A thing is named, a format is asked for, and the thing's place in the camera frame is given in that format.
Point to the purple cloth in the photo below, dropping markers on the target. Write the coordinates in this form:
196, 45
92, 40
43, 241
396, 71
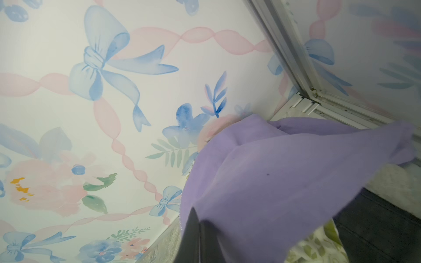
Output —
266, 186

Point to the dark grey trousers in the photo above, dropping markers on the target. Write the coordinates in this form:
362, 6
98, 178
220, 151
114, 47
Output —
373, 230

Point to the cream green printed cloth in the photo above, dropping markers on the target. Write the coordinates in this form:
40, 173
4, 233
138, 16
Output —
322, 246

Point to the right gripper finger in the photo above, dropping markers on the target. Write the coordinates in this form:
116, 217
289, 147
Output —
199, 242

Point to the right corner aluminium post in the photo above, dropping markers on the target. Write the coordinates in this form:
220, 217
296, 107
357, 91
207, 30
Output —
362, 55

